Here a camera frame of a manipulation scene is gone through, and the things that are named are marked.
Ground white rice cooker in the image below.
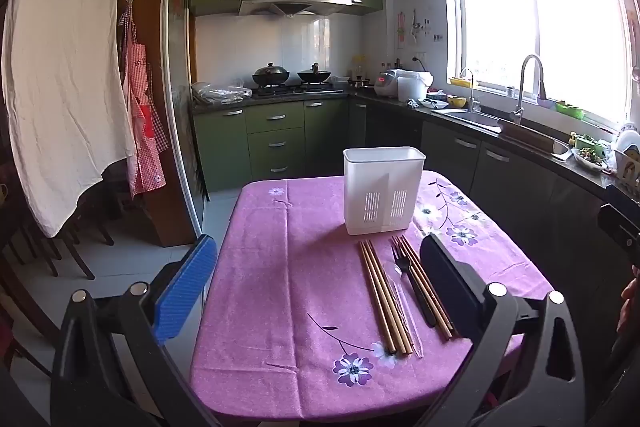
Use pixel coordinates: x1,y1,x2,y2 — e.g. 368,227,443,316
374,68,434,100

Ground steel sink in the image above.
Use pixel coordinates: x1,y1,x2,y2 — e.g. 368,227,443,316
432,107,502,128

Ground green plastic box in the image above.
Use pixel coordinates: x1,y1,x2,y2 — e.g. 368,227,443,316
555,100,585,120

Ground pile of plastic bags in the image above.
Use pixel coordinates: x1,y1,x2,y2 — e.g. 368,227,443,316
191,81,253,106

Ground sliding glass door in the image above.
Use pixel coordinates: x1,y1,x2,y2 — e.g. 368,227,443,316
160,0,207,235

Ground black wok with lid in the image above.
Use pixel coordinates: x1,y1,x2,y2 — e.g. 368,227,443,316
251,62,291,88

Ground white hanging cloth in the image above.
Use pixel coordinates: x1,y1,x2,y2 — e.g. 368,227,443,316
0,0,137,239

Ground dark base cabinets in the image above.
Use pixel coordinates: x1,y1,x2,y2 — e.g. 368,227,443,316
349,98,640,348

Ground white plastic container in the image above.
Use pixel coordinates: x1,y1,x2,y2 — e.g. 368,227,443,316
397,76,429,103

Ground white dishes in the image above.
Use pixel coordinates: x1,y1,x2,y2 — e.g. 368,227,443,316
612,123,640,184

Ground window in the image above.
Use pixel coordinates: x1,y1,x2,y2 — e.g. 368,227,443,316
449,0,637,124

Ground small steel faucet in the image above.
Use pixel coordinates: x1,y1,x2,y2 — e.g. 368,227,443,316
459,67,482,113

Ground purple floral tablecloth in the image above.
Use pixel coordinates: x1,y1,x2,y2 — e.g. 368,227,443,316
190,171,556,423

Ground plate of food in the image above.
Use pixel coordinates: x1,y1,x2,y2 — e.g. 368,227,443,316
571,146,609,171

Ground condiment bottles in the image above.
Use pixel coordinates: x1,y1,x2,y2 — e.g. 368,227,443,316
349,56,397,88

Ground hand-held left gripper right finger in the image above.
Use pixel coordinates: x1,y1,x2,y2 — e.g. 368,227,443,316
415,234,586,427

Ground white plastic utensil holder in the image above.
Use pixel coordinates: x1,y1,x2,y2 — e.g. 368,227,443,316
342,147,427,237

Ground green base cabinets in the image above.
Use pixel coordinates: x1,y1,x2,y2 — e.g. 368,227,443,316
192,98,351,194

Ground tall steel faucet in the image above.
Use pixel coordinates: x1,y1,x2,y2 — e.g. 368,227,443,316
510,54,549,126

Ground wall hooks with utensils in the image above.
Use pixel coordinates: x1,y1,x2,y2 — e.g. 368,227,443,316
396,9,445,48

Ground gas stove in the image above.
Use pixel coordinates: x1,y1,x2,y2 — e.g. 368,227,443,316
251,82,347,98

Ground dark wooden chairs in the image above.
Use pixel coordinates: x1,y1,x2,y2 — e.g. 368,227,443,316
0,184,117,283

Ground pink checked apron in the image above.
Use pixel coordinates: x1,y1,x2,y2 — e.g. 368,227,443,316
117,0,171,200

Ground person's right hand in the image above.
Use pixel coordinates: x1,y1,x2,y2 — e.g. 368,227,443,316
619,276,640,334

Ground black fork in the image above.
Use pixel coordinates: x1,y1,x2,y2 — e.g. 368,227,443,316
391,239,438,328

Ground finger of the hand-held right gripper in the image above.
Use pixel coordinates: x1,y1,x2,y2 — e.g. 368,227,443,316
597,203,640,267
606,184,640,210

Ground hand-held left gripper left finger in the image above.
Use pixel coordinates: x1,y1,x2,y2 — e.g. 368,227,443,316
50,234,223,427

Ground clear plastic spoon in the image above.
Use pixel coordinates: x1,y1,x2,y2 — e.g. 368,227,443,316
384,262,424,359

